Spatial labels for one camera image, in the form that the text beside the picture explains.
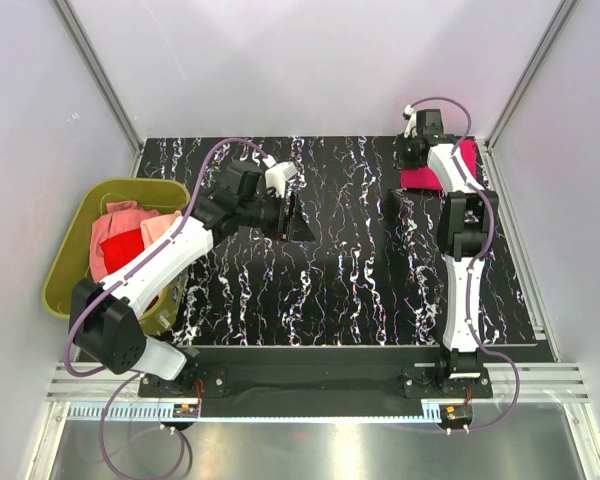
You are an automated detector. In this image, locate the aluminium frame post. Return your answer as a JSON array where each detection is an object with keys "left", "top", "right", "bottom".
[
  {"left": 484, "top": 0, "right": 579, "bottom": 148},
  {"left": 50, "top": 0, "right": 144, "bottom": 155}
]

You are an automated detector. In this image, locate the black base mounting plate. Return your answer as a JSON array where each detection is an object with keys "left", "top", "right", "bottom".
[{"left": 139, "top": 346, "right": 503, "bottom": 413}]

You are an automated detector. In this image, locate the red folded shirt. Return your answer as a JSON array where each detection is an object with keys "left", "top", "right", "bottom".
[{"left": 100, "top": 228, "right": 151, "bottom": 275}]

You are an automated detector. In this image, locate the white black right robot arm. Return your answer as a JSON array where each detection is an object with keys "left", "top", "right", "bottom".
[{"left": 397, "top": 105, "right": 499, "bottom": 401}]

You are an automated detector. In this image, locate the aluminium left frame post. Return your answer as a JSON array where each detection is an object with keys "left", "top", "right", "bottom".
[{"left": 50, "top": 0, "right": 144, "bottom": 155}]

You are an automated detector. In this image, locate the olive green plastic bin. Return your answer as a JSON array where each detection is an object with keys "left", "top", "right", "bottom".
[{"left": 42, "top": 178, "right": 190, "bottom": 320}]

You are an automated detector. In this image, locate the magenta pink t-shirt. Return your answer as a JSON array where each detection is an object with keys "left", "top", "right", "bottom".
[{"left": 400, "top": 139, "right": 478, "bottom": 191}]

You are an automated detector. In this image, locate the light pink shirt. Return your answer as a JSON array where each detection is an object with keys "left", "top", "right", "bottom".
[{"left": 140, "top": 210, "right": 181, "bottom": 249}]

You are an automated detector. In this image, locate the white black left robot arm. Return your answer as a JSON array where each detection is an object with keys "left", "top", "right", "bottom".
[{"left": 68, "top": 158, "right": 315, "bottom": 396}]

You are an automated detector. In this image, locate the aluminium right frame post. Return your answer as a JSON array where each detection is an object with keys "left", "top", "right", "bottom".
[{"left": 484, "top": 0, "right": 579, "bottom": 148}]

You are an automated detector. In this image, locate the salmon pink shirt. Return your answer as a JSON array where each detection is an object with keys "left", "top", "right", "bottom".
[{"left": 89, "top": 201, "right": 159, "bottom": 282}]

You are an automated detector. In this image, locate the white slotted cable duct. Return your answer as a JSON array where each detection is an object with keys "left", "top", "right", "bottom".
[{"left": 68, "top": 402, "right": 441, "bottom": 425}]

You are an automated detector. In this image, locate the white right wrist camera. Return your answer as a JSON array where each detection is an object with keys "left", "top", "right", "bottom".
[{"left": 402, "top": 105, "right": 417, "bottom": 139}]

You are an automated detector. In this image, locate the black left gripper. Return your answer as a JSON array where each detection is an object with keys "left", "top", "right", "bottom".
[{"left": 238, "top": 190, "right": 315, "bottom": 243}]

